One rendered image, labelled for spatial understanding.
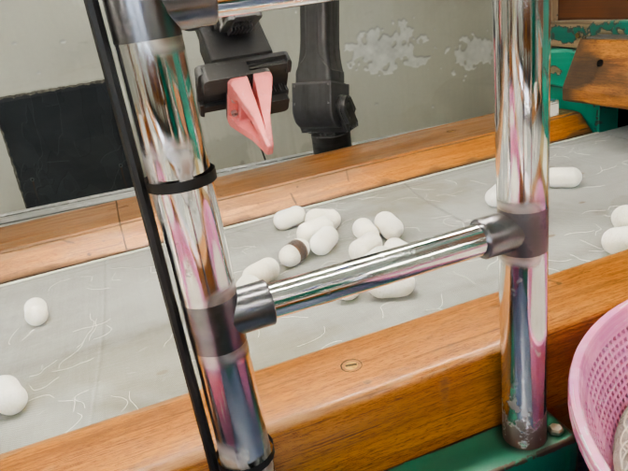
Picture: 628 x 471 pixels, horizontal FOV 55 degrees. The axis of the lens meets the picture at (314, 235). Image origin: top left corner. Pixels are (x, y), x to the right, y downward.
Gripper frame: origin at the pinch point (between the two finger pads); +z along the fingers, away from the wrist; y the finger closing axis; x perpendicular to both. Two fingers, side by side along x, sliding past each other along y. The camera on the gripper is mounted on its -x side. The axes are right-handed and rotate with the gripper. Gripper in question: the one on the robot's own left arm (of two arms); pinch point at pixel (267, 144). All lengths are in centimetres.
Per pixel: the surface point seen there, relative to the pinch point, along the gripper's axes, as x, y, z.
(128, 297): -0.5, -16.6, 12.9
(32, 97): 131, -40, -142
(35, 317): -2.0, -23.6, 13.3
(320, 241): -3.7, 0.0, 14.0
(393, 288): -10.1, 1.7, 22.3
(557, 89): 7.2, 42.9, -4.4
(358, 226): -3.3, 4.0, 13.3
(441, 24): 119, 128, -132
